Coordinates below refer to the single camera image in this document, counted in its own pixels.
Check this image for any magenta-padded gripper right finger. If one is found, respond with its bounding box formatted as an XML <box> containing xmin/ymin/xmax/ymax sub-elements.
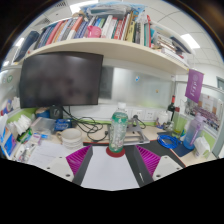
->
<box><xmin>132</xmin><ymin>145</ymin><xmax>183</xmax><ymax>186</ymax></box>

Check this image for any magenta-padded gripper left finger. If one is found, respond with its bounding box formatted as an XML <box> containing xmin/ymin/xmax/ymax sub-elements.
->
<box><xmin>44</xmin><ymin>144</ymin><xmax>95</xmax><ymax>187</ymax></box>

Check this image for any clear green-labelled water bottle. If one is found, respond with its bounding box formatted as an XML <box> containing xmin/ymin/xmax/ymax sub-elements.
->
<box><xmin>108</xmin><ymin>102</ymin><xmax>130</xmax><ymax>155</ymax></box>

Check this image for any printed white paper sheet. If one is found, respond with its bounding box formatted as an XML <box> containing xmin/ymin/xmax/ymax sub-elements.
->
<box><xmin>27</xmin><ymin>139</ymin><xmax>73</xmax><ymax>170</ymax></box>

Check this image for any white paper cup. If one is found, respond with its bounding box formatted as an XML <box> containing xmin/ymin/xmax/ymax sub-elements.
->
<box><xmin>56</xmin><ymin>127</ymin><xmax>84</xmax><ymax>150</ymax></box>

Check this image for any small blue box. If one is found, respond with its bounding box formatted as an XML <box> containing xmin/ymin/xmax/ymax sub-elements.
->
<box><xmin>53</xmin><ymin>118</ymin><xmax>73</xmax><ymax>132</ymax></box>

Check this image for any grey metal laptop stand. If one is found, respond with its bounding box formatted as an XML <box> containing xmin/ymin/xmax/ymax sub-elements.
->
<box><xmin>123</xmin><ymin>114</ymin><xmax>151</xmax><ymax>147</ymax></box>

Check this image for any purple translucent drink bottle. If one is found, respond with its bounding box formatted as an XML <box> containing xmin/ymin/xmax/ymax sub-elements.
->
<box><xmin>182</xmin><ymin>112</ymin><xmax>205</xmax><ymax>151</ymax></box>

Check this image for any clear plastic box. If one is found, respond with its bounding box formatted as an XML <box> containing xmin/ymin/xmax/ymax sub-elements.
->
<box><xmin>31</xmin><ymin>116</ymin><xmax>56</xmax><ymax>136</ymax></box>

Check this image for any green translucent cup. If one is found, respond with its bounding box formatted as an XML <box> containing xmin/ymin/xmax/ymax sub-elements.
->
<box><xmin>172</xmin><ymin>112</ymin><xmax>188</xmax><ymax>138</ymax></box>

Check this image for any white jar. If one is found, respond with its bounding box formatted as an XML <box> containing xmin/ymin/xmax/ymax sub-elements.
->
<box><xmin>156</xmin><ymin>110</ymin><xmax>170</xmax><ymax>126</ymax></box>

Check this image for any flat round red coaster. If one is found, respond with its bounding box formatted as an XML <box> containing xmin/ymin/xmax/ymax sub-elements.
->
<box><xmin>105</xmin><ymin>145</ymin><xmax>127</xmax><ymax>159</ymax></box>

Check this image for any stack of white tissues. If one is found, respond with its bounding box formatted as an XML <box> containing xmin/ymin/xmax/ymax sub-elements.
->
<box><xmin>12</xmin><ymin>113</ymin><xmax>33</xmax><ymax>136</ymax></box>

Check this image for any blue round container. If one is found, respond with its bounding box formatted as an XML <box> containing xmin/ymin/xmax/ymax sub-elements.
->
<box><xmin>34</xmin><ymin>106</ymin><xmax>51</xmax><ymax>120</ymax></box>

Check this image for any dark wine bottle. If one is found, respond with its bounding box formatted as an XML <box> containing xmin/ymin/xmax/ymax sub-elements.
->
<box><xmin>166</xmin><ymin>95</ymin><xmax>177</xmax><ymax>121</ymax></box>

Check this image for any group photo poster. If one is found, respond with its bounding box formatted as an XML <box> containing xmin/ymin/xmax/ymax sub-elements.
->
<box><xmin>185</xmin><ymin>92</ymin><xmax>224</xmax><ymax>133</ymax></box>

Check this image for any black computer monitor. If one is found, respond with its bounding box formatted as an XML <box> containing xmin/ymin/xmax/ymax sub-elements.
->
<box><xmin>18</xmin><ymin>51</ymin><xmax>105</xmax><ymax>121</ymax></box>

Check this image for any purple hanging banner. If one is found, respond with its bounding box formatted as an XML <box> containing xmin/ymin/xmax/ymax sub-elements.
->
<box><xmin>184</xmin><ymin>68</ymin><xmax>205</xmax><ymax>104</ymax></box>

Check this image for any dark blue bag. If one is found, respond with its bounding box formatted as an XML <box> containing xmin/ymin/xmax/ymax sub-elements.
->
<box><xmin>14</xmin><ymin>30</ymin><xmax>41</xmax><ymax>63</ymax></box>

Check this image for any blue coiled cable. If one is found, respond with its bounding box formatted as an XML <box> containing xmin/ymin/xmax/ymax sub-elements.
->
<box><xmin>156</xmin><ymin>132</ymin><xmax>183</xmax><ymax>150</ymax></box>

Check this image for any black cable bundle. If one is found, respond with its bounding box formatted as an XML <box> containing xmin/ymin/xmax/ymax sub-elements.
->
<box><xmin>61</xmin><ymin>106</ymin><xmax>111</xmax><ymax>143</ymax></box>

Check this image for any white wall socket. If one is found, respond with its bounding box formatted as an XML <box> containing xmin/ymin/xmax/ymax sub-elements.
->
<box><xmin>131</xmin><ymin>108</ymin><xmax>145</xmax><ymax>121</ymax></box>
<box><xmin>144</xmin><ymin>109</ymin><xmax>156</xmax><ymax>121</ymax></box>

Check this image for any wall shelf with books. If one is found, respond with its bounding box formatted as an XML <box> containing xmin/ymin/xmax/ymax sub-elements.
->
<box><xmin>13</xmin><ymin>4</ymin><xmax>195</xmax><ymax>76</ymax></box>

